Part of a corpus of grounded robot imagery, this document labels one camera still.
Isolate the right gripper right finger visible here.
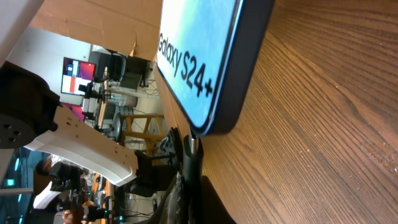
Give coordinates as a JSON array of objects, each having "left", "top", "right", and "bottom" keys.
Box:
[{"left": 201, "top": 175, "right": 236, "bottom": 224}]

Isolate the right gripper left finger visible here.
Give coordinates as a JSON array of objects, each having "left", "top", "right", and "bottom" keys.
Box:
[{"left": 149, "top": 174, "right": 187, "bottom": 224}]

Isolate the black USB charging cable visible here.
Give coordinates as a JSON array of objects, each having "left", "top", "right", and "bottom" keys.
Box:
[{"left": 182, "top": 132, "right": 205, "bottom": 224}]

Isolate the blue Samsung Galaxy smartphone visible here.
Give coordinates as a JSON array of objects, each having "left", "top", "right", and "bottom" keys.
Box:
[{"left": 157, "top": 0, "right": 274, "bottom": 136}]

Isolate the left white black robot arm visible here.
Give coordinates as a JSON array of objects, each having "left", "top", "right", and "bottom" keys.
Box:
[{"left": 1, "top": 62, "right": 138, "bottom": 186}]

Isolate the background computer monitor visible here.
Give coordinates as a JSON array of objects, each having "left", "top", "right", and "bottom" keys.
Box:
[{"left": 61, "top": 57, "right": 96, "bottom": 96}]

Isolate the wooden stool frame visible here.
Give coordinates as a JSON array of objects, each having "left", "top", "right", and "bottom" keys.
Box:
[{"left": 119, "top": 114, "right": 165, "bottom": 156}]

